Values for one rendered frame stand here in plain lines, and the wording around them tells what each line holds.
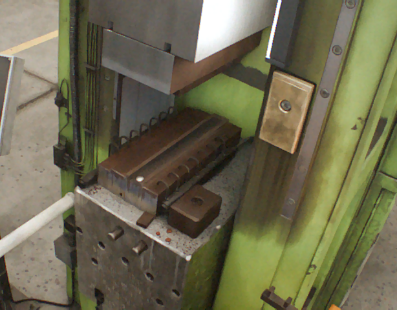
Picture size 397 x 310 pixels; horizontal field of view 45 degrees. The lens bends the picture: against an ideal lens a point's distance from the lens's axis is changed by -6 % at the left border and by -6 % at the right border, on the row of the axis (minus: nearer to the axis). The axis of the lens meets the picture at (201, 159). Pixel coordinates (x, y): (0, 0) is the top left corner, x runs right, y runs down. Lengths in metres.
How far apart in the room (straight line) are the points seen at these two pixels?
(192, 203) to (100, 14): 0.51
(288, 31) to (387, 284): 1.88
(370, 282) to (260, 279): 1.29
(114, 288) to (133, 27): 0.78
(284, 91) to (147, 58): 0.30
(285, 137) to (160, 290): 0.54
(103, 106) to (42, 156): 1.60
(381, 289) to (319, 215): 1.46
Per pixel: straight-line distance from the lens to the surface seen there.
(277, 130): 1.11
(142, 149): 1.39
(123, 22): 1.10
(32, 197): 2.74
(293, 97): 1.07
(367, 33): 1.00
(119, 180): 1.31
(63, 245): 1.91
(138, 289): 1.42
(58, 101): 1.57
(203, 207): 1.24
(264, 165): 1.20
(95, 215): 1.36
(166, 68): 1.06
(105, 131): 1.49
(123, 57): 1.13
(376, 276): 2.69
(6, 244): 1.62
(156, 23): 1.04
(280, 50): 1.03
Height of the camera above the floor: 1.80
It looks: 36 degrees down
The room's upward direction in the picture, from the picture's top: 10 degrees clockwise
